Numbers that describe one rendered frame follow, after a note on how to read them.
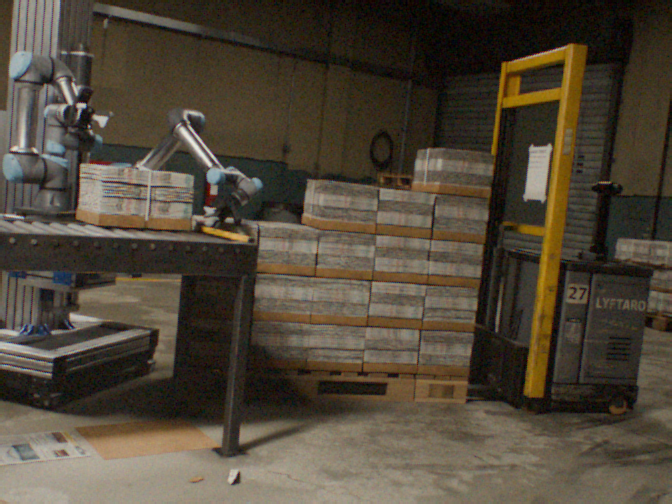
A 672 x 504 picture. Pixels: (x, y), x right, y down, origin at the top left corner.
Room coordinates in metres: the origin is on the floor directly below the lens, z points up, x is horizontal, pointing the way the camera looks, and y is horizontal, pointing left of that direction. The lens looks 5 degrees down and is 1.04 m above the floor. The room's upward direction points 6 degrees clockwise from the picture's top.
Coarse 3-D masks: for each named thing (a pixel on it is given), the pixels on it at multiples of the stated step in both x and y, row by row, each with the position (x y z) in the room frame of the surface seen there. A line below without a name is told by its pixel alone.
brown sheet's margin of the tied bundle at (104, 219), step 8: (80, 216) 3.14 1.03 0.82; (88, 216) 3.05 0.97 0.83; (96, 216) 2.97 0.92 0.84; (104, 216) 2.96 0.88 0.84; (112, 216) 2.98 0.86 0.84; (120, 216) 3.00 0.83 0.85; (128, 216) 3.01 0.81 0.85; (136, 216) 3.03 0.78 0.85; (96, 224) 2.97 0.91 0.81; (104, 224) 2.96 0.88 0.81; (112, 224) 2.98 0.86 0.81; (120, 224) 3.00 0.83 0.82; (128, 224) 3.02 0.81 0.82; (136, 224) 3.04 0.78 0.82
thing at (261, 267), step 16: (272, 272) 3.71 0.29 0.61; (288, 272) 3.73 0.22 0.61; (304, 272) 3.75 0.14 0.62; (320, 272) 3.77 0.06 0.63; (336, 272) 3.79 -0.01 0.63; (352, 272) 3.82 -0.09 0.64; (368, 272) 3.84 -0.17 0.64; (384, 272) 3.86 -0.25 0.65; (272, 320) 3.72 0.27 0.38; (288, 320) 3.74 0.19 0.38; (304, 320) 3.76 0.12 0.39; (320, 320) 3.78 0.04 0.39; (336, 320) 3.80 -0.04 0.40; (352, 320) 3.82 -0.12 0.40; (368, 320) 3.84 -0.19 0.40; (384, 320) 3.87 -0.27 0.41; (400, 320) 3.89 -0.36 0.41; (416, 320) 3.91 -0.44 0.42; (288, 368) 3.74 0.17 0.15; (304, 368) 3.77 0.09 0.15; (320, 368) 3.79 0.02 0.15; (336, 368) 3.81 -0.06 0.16; (352, 368) 3.83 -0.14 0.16; (368, 368) 3.85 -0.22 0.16; (384, 368) 3.87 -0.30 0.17; (400, 368) 3.90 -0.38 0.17; (416, 368) 3.92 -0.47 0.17
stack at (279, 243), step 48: (288, 240) 3.74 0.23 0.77; (336, 240) 3.80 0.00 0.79; (384, 240) 3.86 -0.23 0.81; (288, 288) 3.73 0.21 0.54; (336, 288) 3.79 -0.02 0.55; (384, 288) 3.86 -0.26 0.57; (192, 336) 3.62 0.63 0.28; (288, 336) 3.75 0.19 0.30; (336, 336) 3.81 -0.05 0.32; (384, 336) 3.87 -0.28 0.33; (192, 384) 3.62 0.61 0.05; (288, 384) 3.88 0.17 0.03
